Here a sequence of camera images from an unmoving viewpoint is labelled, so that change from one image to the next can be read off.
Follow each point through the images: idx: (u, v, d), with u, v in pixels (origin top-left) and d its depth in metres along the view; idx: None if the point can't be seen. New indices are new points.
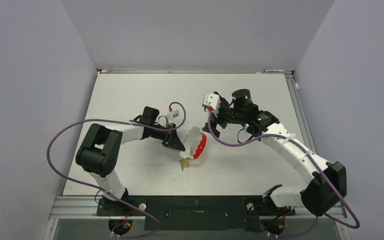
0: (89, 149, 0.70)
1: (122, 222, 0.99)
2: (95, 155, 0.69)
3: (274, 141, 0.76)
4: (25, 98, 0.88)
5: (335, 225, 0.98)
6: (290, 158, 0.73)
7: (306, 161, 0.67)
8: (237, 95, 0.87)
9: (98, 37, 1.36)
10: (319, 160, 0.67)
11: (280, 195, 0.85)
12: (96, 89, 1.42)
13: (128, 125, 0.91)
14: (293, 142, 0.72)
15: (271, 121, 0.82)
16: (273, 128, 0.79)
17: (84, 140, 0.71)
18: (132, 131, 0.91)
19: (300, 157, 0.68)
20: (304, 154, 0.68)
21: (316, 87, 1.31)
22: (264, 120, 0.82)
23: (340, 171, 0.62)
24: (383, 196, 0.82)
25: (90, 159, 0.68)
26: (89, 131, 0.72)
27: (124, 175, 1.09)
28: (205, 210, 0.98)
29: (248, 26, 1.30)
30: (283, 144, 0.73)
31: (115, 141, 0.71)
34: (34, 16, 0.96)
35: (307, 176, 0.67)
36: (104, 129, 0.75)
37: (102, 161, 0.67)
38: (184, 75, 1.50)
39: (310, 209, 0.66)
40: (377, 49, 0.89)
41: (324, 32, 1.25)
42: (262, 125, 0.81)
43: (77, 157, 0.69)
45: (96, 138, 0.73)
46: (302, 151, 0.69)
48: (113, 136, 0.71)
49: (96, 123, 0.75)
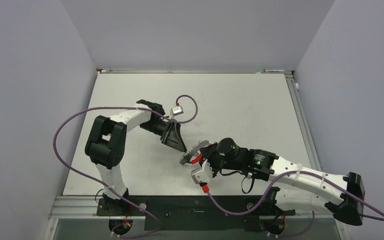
0: (96, 142, 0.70)
1: (122, 222, 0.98)
2: (102, 147, 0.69)
3: (287, 179, 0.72)
4: (24, 98, 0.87)
5: (335, 225, 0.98)
6: (308, 188, 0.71)
7: (327, 186, 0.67)
8: (224, 150, 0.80)
9: (98, 37, 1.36)
10: (335, 177, 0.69)
11: (293, 204, 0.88)
12: (96, 89, 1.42)
13: (133, 110, 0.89)
14: (305, 172, 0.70)
15: (270, 159, 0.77)
16: (277, 167, 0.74)
17: (90, 133, 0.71)
18: (136, 118, 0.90)
19: (321, 185, 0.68)
20: (322, 180, 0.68)
21: (316, 87, 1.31)
22: (264, 160, 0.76)
23: (358, 182, 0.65)
24: (382, 196, 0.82)
25: (98, 152, 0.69)
26: (94, 124, 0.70)
27: (124, 175, 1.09)
28: (205, 210, 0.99)
29: (248, 25, 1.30)
30: (297, 179, 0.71)
31: (120, 134, 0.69)
34: (34, 15, 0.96)
35: (335, 199, 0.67)
36: (109, 120, 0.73)
37: (109, 154, 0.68)
38: (184, 75, 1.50)
39: (350, 221, 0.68)
40: (377, 48, 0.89)
41: (325, 32, 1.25)
42: (265, 169, 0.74)
43: (85, 149, 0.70)
45: (102, 131, 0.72)
46: (318, 178, 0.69)
48: (118, 129, 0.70)
49: (100, 115, 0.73)
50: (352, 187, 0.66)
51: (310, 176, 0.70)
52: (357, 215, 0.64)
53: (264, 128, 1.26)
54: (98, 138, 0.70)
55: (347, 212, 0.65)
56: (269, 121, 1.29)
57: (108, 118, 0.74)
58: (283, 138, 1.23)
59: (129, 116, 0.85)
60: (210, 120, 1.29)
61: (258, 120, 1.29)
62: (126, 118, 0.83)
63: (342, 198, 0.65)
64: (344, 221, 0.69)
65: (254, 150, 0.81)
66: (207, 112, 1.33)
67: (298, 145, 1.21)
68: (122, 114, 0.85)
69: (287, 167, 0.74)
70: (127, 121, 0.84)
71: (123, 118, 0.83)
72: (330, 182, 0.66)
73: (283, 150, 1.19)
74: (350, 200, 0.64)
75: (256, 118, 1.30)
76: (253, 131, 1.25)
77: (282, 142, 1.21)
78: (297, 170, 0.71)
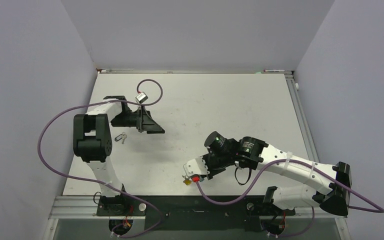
0: (83, 139, 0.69)
1: (122, 222, 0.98)
2: (91, 141, 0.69)
3: (275, 167, 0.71)
4: (24, 98, 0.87)
5: (335, 225, 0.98)
6: (297, 177, 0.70)
7: (317, 175, 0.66)
8: (209, 143, 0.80)
9: (98, 36, 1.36)
10: (324, 167, 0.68)
11: (286, 200, 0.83)
12: (96, 89, 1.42)
13: (105, 104, 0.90)
14: (294, 161, 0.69)
15: (259, 146, 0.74)
16: (266, 155, 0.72)
17: (74, 133, 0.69)
18: (111, 110, 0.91)
19: (310, 174, 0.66)
20: (311, 169, 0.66)
21: (316, 87, 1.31)
22: (253, 147, 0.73)
23: (346, 171, 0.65)
24: (382, 196, 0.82)
25: (88, 147, 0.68)
26: (75, 123, 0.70)
27: (124, 175, 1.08)
28: (205, 210, 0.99)
29: (248, 25, 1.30)
30: (286, 168, 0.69)
31: (104, 123, 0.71)
34: (34, 15, 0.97)
35: (323, 188, 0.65)
36: (88, 117, 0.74)
37: (101, 145, 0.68)
38: (184, 75, 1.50)
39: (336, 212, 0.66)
40: (377, 49, 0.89)
41: (324, 32, 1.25)
42: (254, 156, 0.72)
43: (74, 150, 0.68)
45: (84, 128, 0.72)
46: (308, 167, 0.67)
48: (100, 119, 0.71)
49: (78, 114, 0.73)
50: (341, 177, 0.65)
51: (300, 165, 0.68)
52: (344, 206, 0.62)
53: (264, 128, 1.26)
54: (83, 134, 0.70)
55: (335, 203, 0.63)
56: (269, 120, 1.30)
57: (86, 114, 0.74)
58: (283, 138, 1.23)
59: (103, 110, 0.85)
60: (210, 120, 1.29)
61: (258, 120, 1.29)
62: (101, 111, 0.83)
63: (331, 187, 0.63)
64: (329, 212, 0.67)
65: (242, 139, 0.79)
66: (207, 112, 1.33)
67: (298, 145, 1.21)
68: (96, 109, 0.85)
69: (276, 155, 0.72)
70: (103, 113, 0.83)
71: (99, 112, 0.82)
72: (319, 171, 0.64)
73: (283, 150, 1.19)
74: (338, 190, 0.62)
75: (255, 118, 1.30)
76: (252, 131, 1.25)
77: (281, 142, 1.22)
78: (287, 158, 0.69)
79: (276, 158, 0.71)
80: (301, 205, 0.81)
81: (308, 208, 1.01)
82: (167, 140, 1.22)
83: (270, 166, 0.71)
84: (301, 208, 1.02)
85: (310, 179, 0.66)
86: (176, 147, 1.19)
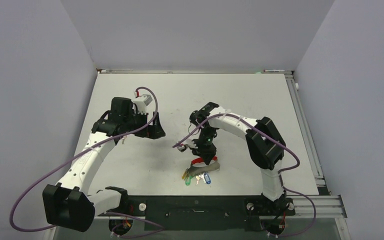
0: (56, 215, 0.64)
1: (122, 222, 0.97)
2: (66, 220, 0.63)
3: (216, 120, 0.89)
4: (23, 97, 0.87)
5: (335, 225, 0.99)
6: (231, 128, 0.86)
7: (241, 124, 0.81)
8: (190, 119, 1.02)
9: (97, 35, 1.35)
10: (251, 121, 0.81)
11: (265, 184, 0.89)
12: (96, 89, 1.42)
13: (88, 154, 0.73)
14: (229, 114, 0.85)
15: (212, 107, 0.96)
16: (214, 112, 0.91)
17: (46, 208, 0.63)
18: (96, 161, 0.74)
19: (236, 123, 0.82)
20: (238, 120, 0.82)
21: (316, 87, 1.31)
22: (206, 108, 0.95)
23: (267, 124, 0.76)
24: (382, 196, 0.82)
25: (64, 223, 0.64)
26: (44, 201, 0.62)
27: (126, 176, 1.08)
28: (205, 210, 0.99)
29: (247, 25, 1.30)
30: (222, 120, 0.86)
31: (77, 207, 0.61)
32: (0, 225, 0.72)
34: (33, 15, 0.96)
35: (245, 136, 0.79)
36: (61, 188, 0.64)
37: (78, 226, 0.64)
38: (184, 75, 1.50)
39: (262, 164, 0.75)
40: (377, 48, 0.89)
41: (324, 32, 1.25)
42: (205, 111, 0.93)
43: (50, 221, 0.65)
45: (58, 200, 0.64)
46: (236, 119, 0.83)
48: (72, 204, 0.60)
49: (47, 187, 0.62)
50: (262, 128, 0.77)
51: (232, 118, 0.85)
52: (259, 150, 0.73)
53: None
54: (56, 209, 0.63)
55: (250, 143, 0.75)
56: None
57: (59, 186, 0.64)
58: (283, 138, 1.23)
59: (84, 169, 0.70)
60: None
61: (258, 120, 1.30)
62: (80, 174, 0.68)
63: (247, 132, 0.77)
64: (259, 165, 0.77)
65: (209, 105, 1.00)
66: None
67: (299, 145, 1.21)
68: (75, 169, 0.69)
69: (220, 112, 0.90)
70: (83, 178, 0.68)
71: (77, 177, 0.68)
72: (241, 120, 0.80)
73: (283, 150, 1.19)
74: (251, 133, 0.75)
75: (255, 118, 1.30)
76: None
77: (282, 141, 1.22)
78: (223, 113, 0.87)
79: (218, 113, 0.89)
80: (275, 181, 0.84)
81: (310, 209, 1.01)
82: (167, 140, 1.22)
83: (213, 120, 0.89)
84: (301, 208, 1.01)
85: (236, 126, 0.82)
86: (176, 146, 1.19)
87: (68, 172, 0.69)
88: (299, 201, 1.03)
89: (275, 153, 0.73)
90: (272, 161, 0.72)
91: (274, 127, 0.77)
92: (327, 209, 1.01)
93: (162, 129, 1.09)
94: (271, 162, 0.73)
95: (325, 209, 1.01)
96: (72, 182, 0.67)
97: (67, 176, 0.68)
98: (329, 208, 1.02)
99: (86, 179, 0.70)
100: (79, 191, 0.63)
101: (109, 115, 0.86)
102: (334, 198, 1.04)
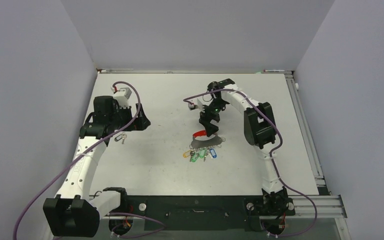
0: (61, 226, 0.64)
1: (122, 222, 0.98)
2: (72, 229, 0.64)
3: (227, 94, 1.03)
4: (22, 97, 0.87)
5: (335, 225, 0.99)
6: (236, 103, 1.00)
7: (245, 102, 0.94)
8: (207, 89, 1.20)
9: (97, 35, 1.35)
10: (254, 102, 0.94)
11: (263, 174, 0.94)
12: (96, 89, 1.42)
13: (82, 159, 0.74)
14: (238, 92, 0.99)
15: (228, 82, 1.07)
16: (229, 86, 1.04)
17: (50, 221, 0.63)
18: (92, 165, 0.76)
19: (241, 100, 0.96)
20: (244, 98, 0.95)
21: (316, 88, 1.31)
22: (223, 82, 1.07)
23: (266, 108, 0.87)
24: (382, 196, 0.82)
25: (71, 233, 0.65)
26: (47, 214, 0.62)
27: (125, 176, 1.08)
28: (205, 210, 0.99)
29: (247, 25, 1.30)
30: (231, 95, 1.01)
31: (82, 215, 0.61)
32: (0, 226, 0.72)
34: (33, 15, 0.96)
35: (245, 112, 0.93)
36: (61, 200, 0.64)
37: (86, 233, 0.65)
38: (184, 75, 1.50)
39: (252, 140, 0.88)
40: (377, 48, 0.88)
41: (324, 32, 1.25)
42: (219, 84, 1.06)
43: (56, 233, 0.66)
45: (60, 212, 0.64)
46: (243, 98, 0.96)
48: (76, 213, 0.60)
49: (47, 201, 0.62)
50: (261, 111, 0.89)
51: (239, 96, 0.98)
52: (253, 127, 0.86)
53: None
54: (60, 220, 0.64)
55: (246, 120, 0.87)
56: None
57: (58, 197, 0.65)
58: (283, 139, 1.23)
59: (81, 176, 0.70)
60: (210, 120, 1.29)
61: None
62: (78, 182, 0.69)
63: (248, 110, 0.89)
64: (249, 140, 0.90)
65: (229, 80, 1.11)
66: None
67: (299, 145, 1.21)
68: (72, 177, 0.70)
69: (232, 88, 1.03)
70: (82, 185, 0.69)
71: (76, 185, 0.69)
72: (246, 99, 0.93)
73: (283, 150, 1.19)
74: (252, 111, 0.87)
75: None
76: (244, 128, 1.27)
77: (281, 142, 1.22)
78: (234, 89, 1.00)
79: (230, 88, 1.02)
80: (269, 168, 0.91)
81: (310, 208, 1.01)
82: (167, 140, 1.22)
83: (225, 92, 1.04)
84: (301, 208, 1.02)
85: (240, 103, 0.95)
86: (176, 146, 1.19)
87: (65, 181, 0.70)
88: (299, 201, 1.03)
89: (266, 135, 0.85)
90: (260, 141, 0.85)
91: (271, 112, 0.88)
92: (328, 209, 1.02)
93: (147, 118, 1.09)
94: (260, 141, 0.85)
95: (326, 209, 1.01)
96: (71, 191, 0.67)
97: (65, 186, 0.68)
98: (329, 208, 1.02)
99: (85, 185, 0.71)
100: (81, 199, 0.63)
101: (93, 117, 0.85)
102: (334, 198, 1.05)
